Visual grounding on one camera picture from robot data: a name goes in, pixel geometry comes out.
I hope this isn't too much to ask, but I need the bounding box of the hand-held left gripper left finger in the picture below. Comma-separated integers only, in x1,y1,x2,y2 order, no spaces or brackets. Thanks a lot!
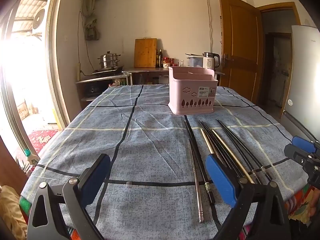
27,154,111,240

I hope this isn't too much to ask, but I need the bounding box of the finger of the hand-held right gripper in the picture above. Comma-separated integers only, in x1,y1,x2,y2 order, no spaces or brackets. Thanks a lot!
292,136,320,155
284,144,320,189

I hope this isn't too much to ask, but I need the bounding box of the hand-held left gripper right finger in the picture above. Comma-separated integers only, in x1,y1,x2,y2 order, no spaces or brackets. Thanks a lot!
205,154,292,240

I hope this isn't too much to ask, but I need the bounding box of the gold chopstick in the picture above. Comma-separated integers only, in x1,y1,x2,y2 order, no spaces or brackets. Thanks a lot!
200,128,222,161
212,129,255,184

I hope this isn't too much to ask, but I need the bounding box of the steel chopstick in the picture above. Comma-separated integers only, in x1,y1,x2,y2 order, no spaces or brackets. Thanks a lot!
189,139,204,224

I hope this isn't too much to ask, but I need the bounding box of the black chopstick with silver band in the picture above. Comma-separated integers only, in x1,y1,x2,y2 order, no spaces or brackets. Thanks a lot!
183,121,216,205

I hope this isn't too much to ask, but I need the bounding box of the pink utensil basket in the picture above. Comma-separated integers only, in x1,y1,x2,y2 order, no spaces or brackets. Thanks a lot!
168,66,219,116

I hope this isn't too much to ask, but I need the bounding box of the colourful floral cloth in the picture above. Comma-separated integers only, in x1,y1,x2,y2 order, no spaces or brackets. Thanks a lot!
287,184,320,227

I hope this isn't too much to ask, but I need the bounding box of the silver refrigerator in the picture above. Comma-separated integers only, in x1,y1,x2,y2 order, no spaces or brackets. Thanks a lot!
280,25,320,143

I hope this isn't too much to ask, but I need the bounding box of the blue checked tablecloth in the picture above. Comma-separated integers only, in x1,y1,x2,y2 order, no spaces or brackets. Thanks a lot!
19,84,312,236

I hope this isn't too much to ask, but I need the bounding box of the red patterned rug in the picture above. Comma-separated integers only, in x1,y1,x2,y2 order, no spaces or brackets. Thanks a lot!
27,129,62,153

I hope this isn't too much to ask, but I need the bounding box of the black rice cooker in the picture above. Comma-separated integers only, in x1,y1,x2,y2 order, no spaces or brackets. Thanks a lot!
86,84,101,96

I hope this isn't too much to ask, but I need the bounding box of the beige cloth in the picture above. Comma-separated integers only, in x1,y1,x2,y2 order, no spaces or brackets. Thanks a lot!
0,185,28,240

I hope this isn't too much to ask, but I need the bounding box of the low metal stand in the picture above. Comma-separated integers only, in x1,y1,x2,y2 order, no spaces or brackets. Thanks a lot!
75,72,132,103

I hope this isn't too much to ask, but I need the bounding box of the black induction cooker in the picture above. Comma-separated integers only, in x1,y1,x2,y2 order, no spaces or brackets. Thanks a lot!
92,65,125,76

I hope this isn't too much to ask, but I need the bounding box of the wooden door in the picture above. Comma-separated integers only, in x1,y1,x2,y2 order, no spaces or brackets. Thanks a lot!
219,0,263,103

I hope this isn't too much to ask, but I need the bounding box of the white electric kettle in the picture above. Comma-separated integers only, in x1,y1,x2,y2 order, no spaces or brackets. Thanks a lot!
202,52,221,70

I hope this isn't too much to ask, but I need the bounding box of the steel steamer pot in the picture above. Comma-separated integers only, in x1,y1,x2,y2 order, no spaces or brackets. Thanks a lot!
97,51,122,69

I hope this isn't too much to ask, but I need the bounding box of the sliding glass door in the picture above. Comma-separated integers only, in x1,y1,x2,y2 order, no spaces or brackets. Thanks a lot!
0,0,73,157

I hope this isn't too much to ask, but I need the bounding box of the steel kitchen table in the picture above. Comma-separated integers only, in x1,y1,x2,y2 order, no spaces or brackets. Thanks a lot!
124,67,225,86

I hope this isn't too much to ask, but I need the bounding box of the wooden cutting board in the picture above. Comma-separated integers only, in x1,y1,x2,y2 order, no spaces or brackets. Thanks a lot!
134,38,158,68

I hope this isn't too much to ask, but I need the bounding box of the tied beige curtain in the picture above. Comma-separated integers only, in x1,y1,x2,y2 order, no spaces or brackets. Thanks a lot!
81,0,101,41

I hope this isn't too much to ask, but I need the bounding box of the outdoor fan unit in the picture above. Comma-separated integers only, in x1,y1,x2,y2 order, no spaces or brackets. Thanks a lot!
31,9,47,34

